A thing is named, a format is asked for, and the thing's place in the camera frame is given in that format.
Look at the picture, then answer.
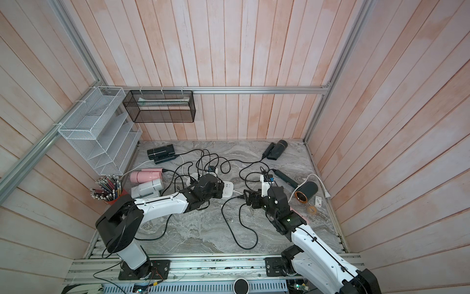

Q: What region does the white power strip cable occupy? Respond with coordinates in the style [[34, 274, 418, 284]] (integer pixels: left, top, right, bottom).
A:
[[233, 172, 331, 199]]

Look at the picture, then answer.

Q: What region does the black folded hair dryer left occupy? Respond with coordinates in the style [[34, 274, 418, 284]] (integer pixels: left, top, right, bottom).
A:
[[147, 144, 177, 164]]

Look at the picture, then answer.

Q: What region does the white power strip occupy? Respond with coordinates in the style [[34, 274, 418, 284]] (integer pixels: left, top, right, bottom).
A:
[[186, 173, 200, 186], [222, 181, 234, 198]]

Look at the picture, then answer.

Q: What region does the dark green hair dryer copper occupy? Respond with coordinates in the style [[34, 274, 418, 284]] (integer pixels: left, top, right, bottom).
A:
[[274, 169, 319, 204]]

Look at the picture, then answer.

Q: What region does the red cup of pencils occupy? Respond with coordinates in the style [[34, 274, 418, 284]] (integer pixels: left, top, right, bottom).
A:
[[90, 175, 128, 205]]

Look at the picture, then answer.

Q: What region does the white dryer black cord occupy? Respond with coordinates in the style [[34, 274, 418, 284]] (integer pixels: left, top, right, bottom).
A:
[[133, 212, 175, 242]]

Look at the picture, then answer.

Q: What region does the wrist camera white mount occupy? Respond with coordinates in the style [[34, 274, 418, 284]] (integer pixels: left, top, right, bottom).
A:
[[207, 165, 219, 176], [260, 173, 274, 197]]

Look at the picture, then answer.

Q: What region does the near white power strip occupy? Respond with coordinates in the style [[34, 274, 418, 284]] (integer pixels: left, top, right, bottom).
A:
[[186, 173, 200, 186]]

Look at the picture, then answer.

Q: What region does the dark green folded hair dryer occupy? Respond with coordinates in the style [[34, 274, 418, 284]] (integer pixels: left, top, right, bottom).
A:
[[262, 140, 288, 160]]

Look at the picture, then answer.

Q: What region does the black mesh wall basket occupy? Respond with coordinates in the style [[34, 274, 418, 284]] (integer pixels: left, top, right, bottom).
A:
[[123, 89, 196, 123]]

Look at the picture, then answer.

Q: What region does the copper dryer black cord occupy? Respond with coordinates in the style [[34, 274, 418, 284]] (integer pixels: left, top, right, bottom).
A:
[[238, 161, 270, 192]]

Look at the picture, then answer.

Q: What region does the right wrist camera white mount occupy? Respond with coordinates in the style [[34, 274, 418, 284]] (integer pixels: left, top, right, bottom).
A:
[[260, 173, 274, 197]]

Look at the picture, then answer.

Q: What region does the pink dryer black cord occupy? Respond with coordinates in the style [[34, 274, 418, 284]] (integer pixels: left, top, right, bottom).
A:
[[220, 194, 259, 251]]

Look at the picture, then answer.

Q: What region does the pink hair dryer left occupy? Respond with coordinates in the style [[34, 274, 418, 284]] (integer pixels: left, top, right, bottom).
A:
[[130, 168, 163, 184]]

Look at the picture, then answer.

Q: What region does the black round sensor puck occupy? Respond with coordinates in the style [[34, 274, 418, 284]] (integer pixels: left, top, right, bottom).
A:
[[233, 278, 250, 294]]

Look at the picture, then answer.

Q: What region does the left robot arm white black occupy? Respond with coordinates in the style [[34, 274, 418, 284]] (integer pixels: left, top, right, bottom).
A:
[[95, 174, 225, 279]]

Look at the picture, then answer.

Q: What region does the white wire shelf rack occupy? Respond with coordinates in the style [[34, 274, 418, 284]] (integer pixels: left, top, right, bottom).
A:
[[59, 86, 142, 176]]

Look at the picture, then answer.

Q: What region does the black cord with plug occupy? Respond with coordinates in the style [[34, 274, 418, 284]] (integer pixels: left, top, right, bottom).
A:
[[172, 148, 206, 184]]

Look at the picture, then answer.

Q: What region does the far white power strip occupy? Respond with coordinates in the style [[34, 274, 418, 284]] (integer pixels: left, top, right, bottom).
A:
[[222, 181, 234, 198]]

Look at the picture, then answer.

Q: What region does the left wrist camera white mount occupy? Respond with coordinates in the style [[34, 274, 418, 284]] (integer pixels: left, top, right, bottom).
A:
[[207, 165, 219, 176]]

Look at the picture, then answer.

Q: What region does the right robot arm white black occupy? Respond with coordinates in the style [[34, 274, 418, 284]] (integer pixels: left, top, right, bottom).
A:
[[244, 186, 381, 294]]

